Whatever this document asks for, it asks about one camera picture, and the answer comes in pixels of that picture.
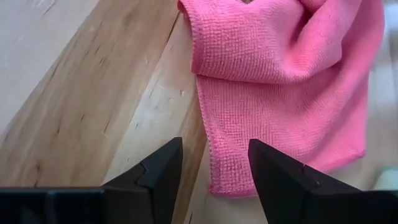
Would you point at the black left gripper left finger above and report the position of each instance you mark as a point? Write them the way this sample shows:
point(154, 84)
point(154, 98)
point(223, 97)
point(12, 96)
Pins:
point(140, 199)

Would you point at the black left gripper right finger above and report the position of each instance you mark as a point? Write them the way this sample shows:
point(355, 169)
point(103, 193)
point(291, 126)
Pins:
point(295, 199)

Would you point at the light green microfiber towel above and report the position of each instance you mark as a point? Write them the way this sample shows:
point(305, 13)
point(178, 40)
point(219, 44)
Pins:
point(388, 180)

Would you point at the pink microfiber towel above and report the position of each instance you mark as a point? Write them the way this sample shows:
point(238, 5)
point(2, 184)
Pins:
point(264, 93)

